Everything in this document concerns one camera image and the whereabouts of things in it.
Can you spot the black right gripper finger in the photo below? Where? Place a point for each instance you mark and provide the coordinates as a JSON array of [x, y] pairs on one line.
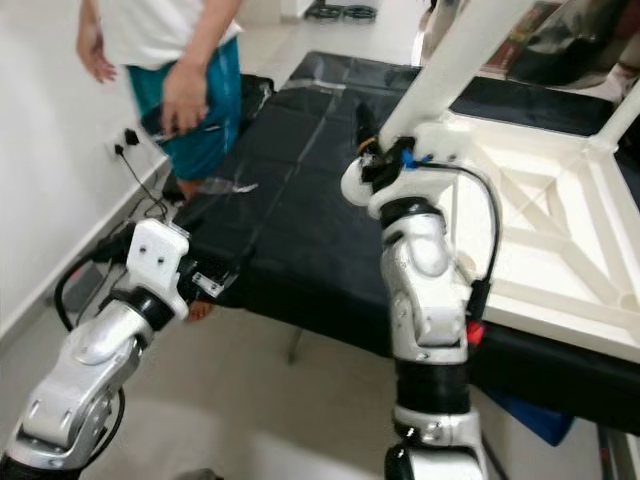
[[365, 125]]

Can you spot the white plastic table top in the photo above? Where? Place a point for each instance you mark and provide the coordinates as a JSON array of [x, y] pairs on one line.
[[560, 270]]

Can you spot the person right forearm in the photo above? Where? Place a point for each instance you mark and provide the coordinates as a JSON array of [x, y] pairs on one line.
[[88, 12]]

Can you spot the person left forearm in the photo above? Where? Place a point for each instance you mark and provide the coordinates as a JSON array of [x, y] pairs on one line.
[[218, 35]]

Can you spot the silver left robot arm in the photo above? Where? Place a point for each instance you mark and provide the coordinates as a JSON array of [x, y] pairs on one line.
[[80, 380]]

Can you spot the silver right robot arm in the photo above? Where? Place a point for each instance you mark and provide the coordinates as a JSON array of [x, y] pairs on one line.
[[425, 300]]

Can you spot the person left hand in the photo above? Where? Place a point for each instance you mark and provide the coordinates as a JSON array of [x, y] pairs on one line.
[[185, 98]]

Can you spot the person right hand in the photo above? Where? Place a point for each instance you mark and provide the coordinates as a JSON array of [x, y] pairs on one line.
[[95, 58]]

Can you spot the tan rubber band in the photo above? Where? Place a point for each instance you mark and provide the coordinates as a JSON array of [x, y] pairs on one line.
[[366, 148]]

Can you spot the black tablecloth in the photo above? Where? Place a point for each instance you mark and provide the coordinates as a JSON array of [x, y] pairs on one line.
[[300, 250]]

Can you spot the red printed box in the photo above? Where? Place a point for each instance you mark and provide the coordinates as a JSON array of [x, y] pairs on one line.
[[510, 45]]

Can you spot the black phone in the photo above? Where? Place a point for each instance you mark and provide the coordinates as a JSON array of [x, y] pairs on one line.
[[155, 122]]

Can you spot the person white shirt teal shorts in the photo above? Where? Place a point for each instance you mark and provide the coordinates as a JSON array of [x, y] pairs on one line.
[[180, 30]]

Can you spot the black glossy bag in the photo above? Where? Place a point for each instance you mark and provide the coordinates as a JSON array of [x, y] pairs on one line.
[[580, 40]]

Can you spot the blue dustpan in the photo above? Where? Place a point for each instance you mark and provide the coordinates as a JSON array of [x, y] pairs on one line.
[[545, 420]]

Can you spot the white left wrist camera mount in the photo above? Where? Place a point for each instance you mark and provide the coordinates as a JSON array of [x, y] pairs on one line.
[[160, 260]]

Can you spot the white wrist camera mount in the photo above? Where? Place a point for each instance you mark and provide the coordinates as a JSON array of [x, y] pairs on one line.
[[160, 260], [440, 140]]

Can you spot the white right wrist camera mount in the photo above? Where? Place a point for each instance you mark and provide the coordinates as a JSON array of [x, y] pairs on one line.
[[440, 140]]

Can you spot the metal folding table frame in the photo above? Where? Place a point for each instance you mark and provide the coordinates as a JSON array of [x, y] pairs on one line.
[[295, 348]]

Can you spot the black wall plug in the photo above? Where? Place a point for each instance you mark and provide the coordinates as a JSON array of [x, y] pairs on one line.
[[132, 138]]

